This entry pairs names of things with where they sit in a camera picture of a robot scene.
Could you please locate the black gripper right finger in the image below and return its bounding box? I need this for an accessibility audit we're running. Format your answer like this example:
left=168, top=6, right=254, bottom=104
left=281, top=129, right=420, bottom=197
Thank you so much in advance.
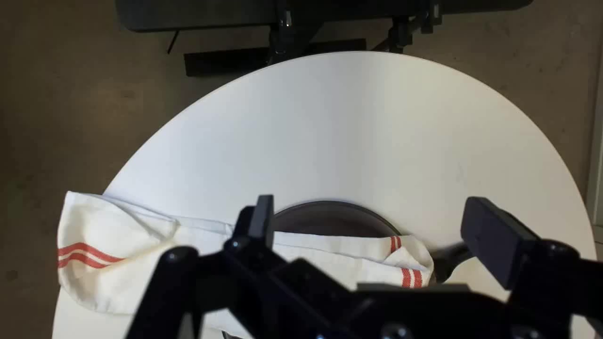
left=460, top=197, right=603, bottom=339

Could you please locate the black perforated cart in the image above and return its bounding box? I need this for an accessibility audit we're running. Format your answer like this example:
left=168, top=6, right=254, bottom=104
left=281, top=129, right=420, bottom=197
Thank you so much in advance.
left=115, top=0, right=535, bottom=80

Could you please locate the white towel with red stripes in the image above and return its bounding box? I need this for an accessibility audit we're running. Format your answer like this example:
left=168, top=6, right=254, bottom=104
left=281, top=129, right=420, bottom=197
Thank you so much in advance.
left=55, top=191, right=435, bottom=317

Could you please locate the black frying pan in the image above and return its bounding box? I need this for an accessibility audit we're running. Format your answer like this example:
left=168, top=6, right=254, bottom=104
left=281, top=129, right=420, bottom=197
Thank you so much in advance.
left=270, top=200, right=475, bottom=287

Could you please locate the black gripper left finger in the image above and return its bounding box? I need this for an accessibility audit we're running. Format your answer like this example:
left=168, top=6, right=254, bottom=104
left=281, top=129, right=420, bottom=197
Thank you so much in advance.
left=124, top=195, right=298, bottom=339

